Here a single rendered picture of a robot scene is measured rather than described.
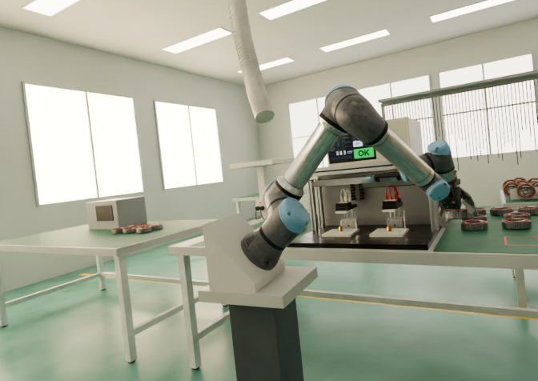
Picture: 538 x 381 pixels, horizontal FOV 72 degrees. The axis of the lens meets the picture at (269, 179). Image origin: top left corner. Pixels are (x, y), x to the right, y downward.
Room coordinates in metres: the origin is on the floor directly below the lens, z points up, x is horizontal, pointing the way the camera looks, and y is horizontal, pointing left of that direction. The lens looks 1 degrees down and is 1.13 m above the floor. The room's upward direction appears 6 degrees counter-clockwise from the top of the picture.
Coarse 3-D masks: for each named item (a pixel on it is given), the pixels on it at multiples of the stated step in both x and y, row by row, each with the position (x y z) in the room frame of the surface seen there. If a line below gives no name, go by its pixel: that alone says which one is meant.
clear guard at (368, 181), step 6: (366, 174) 1.68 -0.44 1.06; (372, 174) 1.67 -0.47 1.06; (366, 180) 1.66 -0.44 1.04; (372, 180) 1.64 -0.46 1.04; (384, 180) 1.61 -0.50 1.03; (390, 180) 1.60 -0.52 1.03; (396, 180) 1.58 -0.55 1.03; (402, 180) 1.57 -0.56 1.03; (360, 186) 1.65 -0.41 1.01; (366, 186) 1.64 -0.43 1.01; (372, 186) 1.62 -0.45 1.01; (378, 186) 1.61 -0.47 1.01; (384, 186) 1.59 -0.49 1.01
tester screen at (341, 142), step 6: (342, 138) 1.97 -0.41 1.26; (348, 138) 1.96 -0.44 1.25; (354, 138) 1.94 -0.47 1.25; (336, 144) 1.99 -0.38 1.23; (342, 144) 1.98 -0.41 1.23; (348, 144) 1.96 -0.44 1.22; (330, 150) 2.01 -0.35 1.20; (336, 150) 1.99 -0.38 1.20; (348, 150) 1.96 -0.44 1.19; (330, 156) 2.02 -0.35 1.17; (336, 156) 2.00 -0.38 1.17
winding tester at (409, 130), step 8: (392, 120) 1.83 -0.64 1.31; (400, 120) 1.82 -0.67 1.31; (408, 120) 1.81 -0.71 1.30; (392, 128) 1.84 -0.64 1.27; (400, 128) 1.82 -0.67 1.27; (408, 128) 1.80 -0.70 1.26; (416, 128) 2.00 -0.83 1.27; (400, 136) 1.82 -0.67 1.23; (408, 136) 1.80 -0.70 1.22; (416, 136) 1.98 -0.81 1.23; (408, 144) 1.80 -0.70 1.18; (416, 144) 1.96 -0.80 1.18; (328, 152) 2.02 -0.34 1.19; (376, 152) 1.88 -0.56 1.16; (416, 152) 1.94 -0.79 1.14; (328, 160) 2.02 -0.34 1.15; (352, 160) 1.95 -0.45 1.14; (360, 160) 1.93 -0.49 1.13; (368, 160) 1.91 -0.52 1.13; (376, 160) 1.88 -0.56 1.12; (384, 160) 1.86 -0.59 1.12
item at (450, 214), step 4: (460, 208) 1.53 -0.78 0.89; (464, 208) 1.51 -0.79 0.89; (444, 212) 1.51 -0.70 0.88; (448, 212) 1.48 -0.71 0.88; (452, 212) 1.47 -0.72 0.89; (456, 212) 1.46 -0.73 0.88; (460, 212) 1.45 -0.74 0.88; (464, 212) 1.45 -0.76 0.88; (444, 216) 1.51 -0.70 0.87; (448, 216) 1.49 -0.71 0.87; (452, 216) 1.47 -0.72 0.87; (456, 216) 1.46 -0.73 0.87; (460, 216) 1.45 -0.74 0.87; (464, 216) 1.45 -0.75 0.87; (468, 216) 1.45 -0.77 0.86; (472, 216) 1.46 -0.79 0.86
